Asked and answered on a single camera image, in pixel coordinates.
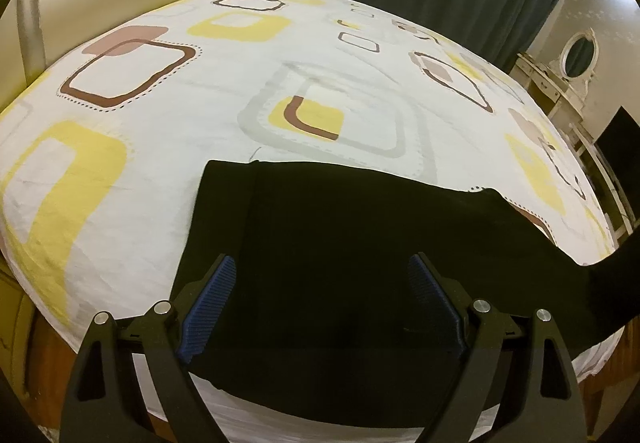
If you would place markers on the oval white framed mirror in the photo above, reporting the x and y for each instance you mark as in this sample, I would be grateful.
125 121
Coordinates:
579 57

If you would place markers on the black monitor screen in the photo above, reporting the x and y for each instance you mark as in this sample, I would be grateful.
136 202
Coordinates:
619 143

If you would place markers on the white patterned bed sheet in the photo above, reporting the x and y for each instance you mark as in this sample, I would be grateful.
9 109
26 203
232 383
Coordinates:
101 157

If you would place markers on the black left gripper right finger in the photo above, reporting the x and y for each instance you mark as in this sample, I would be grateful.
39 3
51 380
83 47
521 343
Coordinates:
518 362

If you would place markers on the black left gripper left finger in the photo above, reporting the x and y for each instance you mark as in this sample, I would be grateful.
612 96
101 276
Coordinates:
104 402

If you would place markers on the white dressing table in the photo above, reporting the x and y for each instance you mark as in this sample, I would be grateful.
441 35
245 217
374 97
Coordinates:
569 97

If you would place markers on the black pants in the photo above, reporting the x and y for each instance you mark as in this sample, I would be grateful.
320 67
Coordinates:
323 323

